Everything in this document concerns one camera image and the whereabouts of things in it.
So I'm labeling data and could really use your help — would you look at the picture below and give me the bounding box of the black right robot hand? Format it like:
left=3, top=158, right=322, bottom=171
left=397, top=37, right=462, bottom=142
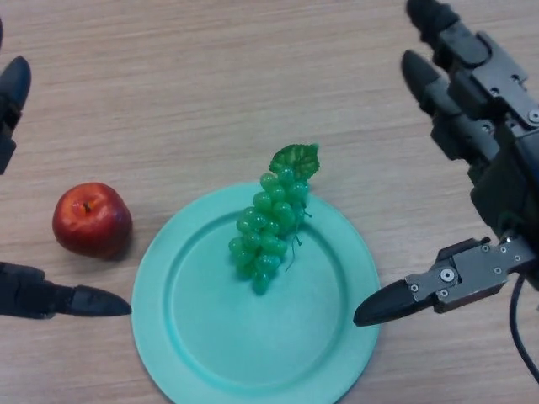
left=352, top=0, right=539, bottom=327

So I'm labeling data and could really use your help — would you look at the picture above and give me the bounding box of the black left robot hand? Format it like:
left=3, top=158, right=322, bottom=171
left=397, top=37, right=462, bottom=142
left=0, top=16, right=133, bottom=320

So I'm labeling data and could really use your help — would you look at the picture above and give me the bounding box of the green grapes bunch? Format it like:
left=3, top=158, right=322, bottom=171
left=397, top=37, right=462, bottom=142
left=228, top=143, right=320, bottom=295

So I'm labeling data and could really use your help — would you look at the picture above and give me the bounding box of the teal round plate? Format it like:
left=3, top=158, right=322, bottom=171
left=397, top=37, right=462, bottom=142
left=131, top=183, right=382, bottom=404

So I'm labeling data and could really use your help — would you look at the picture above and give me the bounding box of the red apple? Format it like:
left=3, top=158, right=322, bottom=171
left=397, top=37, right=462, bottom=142
left=51, top=182, right=134, bottom=260

